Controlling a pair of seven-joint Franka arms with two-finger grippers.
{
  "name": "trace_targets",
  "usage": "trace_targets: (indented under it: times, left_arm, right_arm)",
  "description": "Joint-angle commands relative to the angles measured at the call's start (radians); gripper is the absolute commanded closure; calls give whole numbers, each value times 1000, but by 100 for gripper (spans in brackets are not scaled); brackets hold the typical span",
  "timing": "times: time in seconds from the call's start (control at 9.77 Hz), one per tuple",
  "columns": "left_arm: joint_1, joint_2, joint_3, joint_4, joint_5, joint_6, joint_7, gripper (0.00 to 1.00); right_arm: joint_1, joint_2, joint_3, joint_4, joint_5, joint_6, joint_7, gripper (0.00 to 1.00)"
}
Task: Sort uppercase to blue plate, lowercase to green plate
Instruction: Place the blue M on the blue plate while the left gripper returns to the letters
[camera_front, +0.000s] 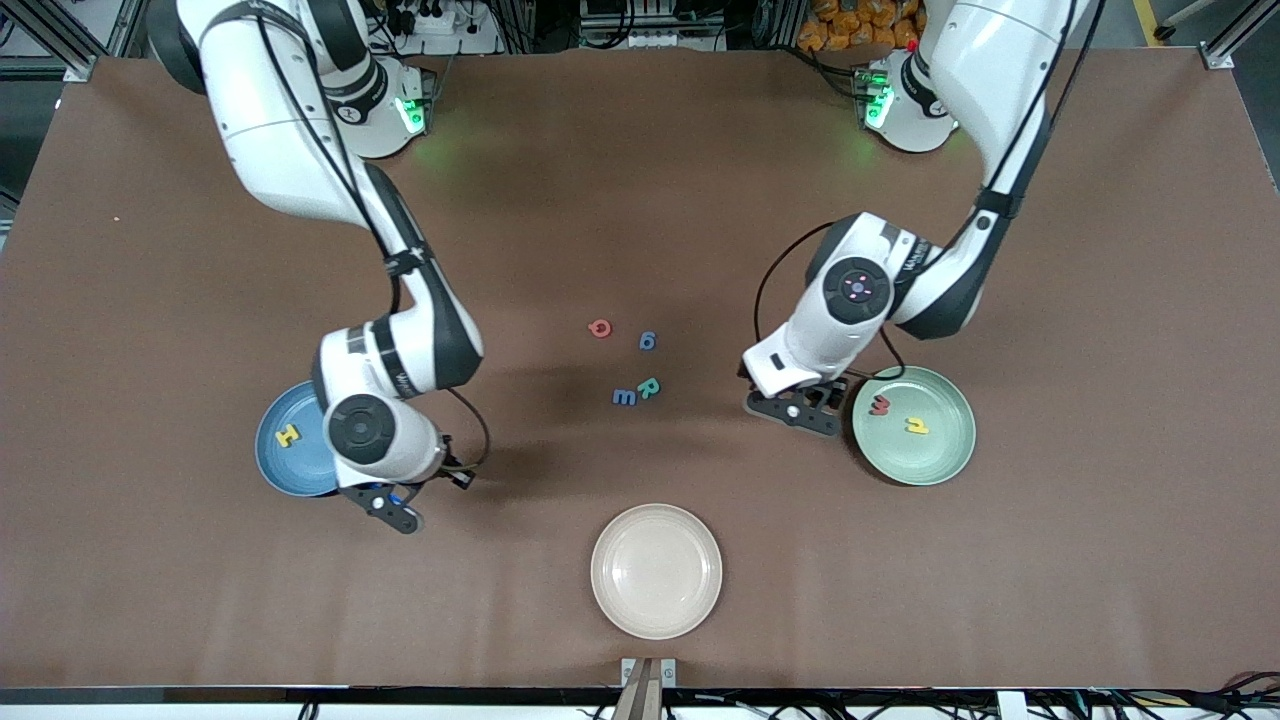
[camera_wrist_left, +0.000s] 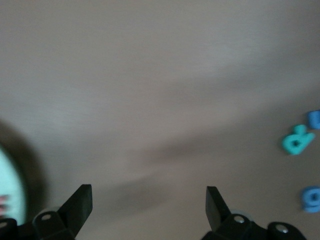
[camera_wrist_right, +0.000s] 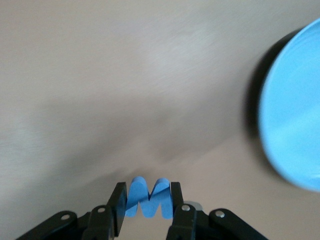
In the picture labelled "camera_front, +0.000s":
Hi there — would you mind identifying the aluminium frame profile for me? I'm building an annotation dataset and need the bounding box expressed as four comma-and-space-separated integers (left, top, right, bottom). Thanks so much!
1200, 0, 1280, 71
0, 0, 151, 83

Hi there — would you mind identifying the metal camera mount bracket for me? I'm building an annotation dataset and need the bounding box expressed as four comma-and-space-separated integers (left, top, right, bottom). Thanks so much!
621, 657, 678, 720

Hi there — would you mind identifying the black table edge rail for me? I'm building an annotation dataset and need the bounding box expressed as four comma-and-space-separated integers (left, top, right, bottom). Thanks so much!
0, 685, 1280, 709

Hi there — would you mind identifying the bag of orange fruit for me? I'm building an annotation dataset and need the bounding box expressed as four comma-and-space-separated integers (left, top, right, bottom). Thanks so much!
797, 0, 921, 53

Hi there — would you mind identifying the green plate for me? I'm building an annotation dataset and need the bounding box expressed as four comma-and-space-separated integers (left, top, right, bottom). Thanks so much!
851, 365, 977, 487

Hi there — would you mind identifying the beige plate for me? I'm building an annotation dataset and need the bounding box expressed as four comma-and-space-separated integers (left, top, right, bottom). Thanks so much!
590, 503, 723, 641

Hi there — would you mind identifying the white power strip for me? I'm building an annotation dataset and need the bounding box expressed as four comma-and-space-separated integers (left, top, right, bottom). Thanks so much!
385, 0, 501, 56

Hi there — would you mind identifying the blue plate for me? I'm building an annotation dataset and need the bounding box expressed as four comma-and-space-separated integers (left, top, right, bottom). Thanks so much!
254, 380, 346, 498

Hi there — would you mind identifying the background equipment rack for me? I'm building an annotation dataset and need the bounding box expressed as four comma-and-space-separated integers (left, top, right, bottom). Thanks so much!
575, 0, 736, 51

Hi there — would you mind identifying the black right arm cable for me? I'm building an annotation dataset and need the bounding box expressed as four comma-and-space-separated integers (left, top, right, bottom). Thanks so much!
255, 0, 491, 471

